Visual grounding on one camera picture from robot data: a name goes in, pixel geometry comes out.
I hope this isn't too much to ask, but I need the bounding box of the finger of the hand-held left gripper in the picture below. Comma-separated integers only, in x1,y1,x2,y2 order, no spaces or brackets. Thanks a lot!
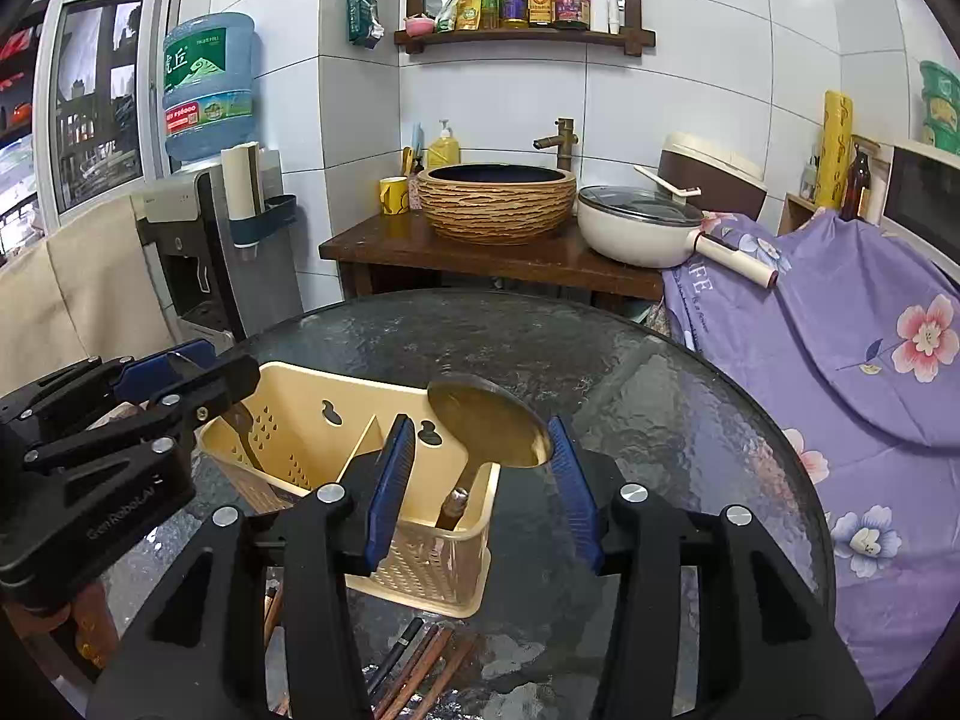
0,339,218,428
22,354,262,477

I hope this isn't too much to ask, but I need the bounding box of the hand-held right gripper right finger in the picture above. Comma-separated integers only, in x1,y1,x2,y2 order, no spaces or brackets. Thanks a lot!
546,416,878,720

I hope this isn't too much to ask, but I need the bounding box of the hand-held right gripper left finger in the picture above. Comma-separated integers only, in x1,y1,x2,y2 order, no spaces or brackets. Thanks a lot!
86,414,417,720

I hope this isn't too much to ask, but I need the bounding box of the dark metal spatula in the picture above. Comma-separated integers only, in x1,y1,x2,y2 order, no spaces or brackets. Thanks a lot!
217,399,316,517

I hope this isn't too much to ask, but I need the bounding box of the beige perforated utensil holder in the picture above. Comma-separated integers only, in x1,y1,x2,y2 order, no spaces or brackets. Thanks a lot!
193,361,502,620

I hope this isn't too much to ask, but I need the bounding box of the black chopstick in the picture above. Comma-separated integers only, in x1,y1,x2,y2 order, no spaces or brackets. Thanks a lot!
366,617,425,697

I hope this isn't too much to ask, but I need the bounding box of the brown wooden chopstick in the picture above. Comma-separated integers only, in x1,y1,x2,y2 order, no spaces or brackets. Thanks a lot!
390,626,456,720
409,637,481,720
262,583,286,652
373,624,440,720

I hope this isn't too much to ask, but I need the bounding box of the water dispenser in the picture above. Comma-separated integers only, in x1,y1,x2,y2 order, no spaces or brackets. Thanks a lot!
131,150,305,346

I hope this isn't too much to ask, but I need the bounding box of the beige cloth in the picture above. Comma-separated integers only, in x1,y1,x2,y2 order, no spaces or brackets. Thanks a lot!
0,195,181,395

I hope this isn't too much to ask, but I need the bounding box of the teal cup holder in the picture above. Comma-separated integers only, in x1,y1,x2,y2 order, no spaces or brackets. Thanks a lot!
229,193,299,250

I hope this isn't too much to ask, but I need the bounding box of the stack of white paper cups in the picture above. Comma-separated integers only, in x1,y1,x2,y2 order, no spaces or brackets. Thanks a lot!
220,141,263,220

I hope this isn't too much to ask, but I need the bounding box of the dark wooden vanity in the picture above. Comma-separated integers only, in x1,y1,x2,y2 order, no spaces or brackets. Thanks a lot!
319,210,668,316

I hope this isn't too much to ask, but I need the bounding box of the white pan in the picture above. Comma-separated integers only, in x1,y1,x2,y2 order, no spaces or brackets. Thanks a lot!
576,199,781,291

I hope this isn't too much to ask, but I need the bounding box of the white framed window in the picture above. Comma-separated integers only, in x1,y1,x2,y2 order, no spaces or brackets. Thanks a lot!
34,0,170,230

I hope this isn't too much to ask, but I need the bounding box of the blue water jug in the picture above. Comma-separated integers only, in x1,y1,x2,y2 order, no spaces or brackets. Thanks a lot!
161,13,256,162

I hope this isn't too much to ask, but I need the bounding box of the wicker basket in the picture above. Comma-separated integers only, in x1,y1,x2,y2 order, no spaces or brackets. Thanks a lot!
416,163,578,247

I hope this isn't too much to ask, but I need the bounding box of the glass pan lid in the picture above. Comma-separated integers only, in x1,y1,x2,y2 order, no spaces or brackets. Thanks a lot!
577,185,706,230

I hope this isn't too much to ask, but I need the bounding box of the purple floral cloth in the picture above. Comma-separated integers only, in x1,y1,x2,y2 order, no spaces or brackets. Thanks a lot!
660,210,960,691

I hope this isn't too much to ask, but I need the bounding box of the white rice paddle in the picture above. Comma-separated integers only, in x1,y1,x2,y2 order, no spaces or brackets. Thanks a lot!
634,165,702,197

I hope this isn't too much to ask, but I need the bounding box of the yellow pump soap bottle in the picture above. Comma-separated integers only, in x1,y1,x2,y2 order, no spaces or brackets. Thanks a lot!
426,118,460,170

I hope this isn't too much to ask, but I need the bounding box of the brass bamboo style faucet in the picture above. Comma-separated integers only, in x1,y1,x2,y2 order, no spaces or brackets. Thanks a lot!
532,118,582,171

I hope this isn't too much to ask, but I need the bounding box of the brown and white rice cooker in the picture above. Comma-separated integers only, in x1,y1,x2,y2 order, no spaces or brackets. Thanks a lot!
658,133,770,222

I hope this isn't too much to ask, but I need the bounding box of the wooden organizer box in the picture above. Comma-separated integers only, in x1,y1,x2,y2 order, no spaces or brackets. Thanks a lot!
778,135,882,237

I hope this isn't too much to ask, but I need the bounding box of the green hanging packet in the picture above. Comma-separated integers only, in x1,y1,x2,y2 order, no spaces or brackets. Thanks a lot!
346,0,385,50

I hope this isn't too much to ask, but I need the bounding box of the dark glass bottle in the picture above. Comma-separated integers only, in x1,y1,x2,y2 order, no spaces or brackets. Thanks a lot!
840,144,872,222

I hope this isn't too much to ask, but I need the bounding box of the yellow roll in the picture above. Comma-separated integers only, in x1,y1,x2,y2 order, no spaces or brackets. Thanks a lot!
816,90,856,211

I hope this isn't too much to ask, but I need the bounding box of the white microwave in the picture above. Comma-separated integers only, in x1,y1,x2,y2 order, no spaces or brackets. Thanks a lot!
881,139,960,278

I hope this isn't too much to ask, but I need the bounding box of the stack of green bowls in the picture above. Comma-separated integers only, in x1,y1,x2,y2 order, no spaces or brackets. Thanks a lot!
919,60,960,151

